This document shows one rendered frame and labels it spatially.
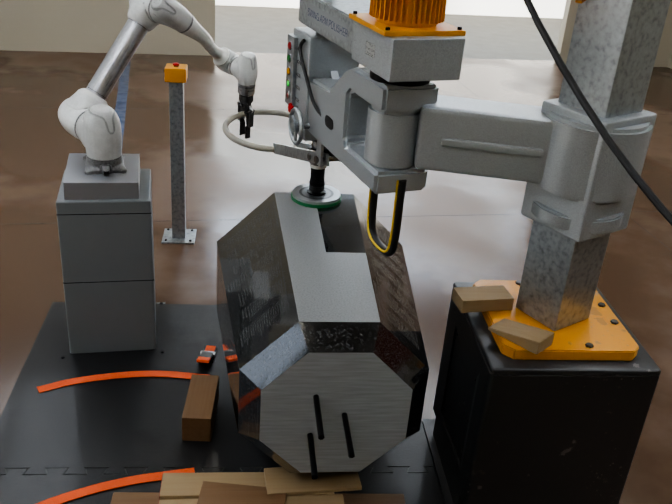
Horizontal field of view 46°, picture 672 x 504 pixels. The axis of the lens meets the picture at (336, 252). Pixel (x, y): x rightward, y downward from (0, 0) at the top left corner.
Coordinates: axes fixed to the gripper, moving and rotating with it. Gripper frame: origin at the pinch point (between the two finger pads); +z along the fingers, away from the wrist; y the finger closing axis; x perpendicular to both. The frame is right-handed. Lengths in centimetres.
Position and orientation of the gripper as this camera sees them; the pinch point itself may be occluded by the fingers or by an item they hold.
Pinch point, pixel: (244, 130)
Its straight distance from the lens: 418.6
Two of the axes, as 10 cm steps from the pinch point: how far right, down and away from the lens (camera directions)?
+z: -1.0, 8.5, 5.2
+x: 7.9, -2.5, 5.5
